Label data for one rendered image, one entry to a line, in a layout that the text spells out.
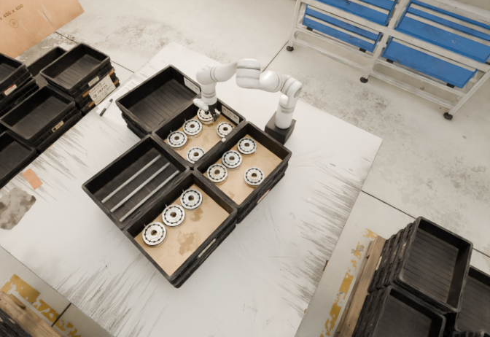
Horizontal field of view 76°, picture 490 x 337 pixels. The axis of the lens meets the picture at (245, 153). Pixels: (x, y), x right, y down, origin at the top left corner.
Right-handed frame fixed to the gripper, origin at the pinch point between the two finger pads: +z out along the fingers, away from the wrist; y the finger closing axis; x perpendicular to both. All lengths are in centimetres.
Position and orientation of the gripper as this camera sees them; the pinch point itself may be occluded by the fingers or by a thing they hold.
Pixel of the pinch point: (211, 117)
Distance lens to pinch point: 172.9
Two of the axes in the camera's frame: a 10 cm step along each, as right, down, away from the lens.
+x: -6.4, 6.4, -4.2
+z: -0.4, 5.3, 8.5
